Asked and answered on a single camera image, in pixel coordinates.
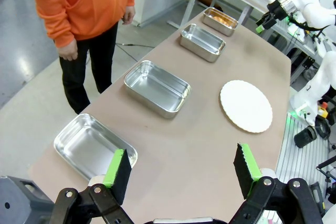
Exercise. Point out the black handheld controller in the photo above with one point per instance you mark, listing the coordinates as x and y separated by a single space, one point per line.
318 197

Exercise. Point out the white scalloped paper plate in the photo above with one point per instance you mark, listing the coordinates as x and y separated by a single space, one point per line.
246 106

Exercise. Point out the aluminium profile frame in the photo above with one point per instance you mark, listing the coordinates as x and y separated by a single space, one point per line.
302 48

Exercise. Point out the orange-sleeved right forearm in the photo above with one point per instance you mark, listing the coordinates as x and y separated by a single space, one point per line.
55 24

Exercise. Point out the black metal stand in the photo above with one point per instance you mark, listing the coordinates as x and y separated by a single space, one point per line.
325 165

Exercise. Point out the person's left hand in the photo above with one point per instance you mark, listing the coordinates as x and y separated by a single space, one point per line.
129 15

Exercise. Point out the yellow emergency stop box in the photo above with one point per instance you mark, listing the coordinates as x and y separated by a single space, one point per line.
323 111

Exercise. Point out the grooved aluminium base plate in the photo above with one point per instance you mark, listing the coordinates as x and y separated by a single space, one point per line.
294 161

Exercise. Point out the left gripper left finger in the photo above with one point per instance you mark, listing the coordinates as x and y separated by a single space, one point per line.
113 169

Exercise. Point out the person's right hand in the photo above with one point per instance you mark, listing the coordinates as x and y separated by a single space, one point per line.
68 51

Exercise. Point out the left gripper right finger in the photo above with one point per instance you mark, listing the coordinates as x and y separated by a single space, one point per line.
249 166

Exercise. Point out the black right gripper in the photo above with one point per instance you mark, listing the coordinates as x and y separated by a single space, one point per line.
277 8

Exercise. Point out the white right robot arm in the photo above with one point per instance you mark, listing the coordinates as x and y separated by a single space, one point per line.
312 6

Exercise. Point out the person in orange hoodie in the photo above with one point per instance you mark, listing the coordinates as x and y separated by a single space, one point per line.
86 1

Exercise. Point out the stainless steel rectangular container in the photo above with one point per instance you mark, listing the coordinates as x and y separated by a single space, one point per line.
155 90
218 29
202 41
84 145

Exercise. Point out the grey block with round hole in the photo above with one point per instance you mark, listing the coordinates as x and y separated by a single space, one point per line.
18 203

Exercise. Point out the black cylindrical canister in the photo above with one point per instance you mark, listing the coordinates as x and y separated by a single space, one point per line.
304 138

